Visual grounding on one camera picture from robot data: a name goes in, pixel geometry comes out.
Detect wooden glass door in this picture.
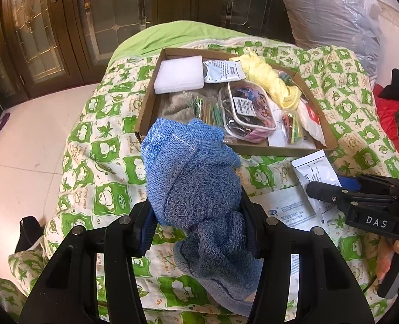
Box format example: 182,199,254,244
0,0,293,107

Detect beige printed sachet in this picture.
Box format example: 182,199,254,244
291,150,340,227

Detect pink cartoon zip pouch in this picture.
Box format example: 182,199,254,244
218,80,276,143

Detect blue towel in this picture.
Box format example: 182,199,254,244
141,118,262,317

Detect clear bag grey fabric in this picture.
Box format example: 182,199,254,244
157,86,219,124

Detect green bed sheet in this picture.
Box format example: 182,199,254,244
107,21,248,68

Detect red quilted cushion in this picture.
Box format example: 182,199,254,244
373,84,399,153

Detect white medical gauze packet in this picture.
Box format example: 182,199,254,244
268,109,316,149

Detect black cloth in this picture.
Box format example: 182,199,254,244
378,68,399,102

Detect person right hand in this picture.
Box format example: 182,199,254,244
376,237,399,281

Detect yellow towel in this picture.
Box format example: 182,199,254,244
230,52,302,110

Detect white pouch red label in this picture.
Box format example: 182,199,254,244
297,100,326,146

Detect shallow cardboard tray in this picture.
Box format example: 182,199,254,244
135,48,338,157

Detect large grey plastic bag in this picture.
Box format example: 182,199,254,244
282,0,381,80

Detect small white printed sachet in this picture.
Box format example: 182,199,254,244
203,60,246,84

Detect white foam block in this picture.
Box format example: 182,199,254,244
153,56,204,95

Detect bag of coloured sticks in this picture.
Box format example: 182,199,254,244
188,95,224,127

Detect bag of coloured clips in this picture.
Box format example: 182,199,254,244
281,110,304,144

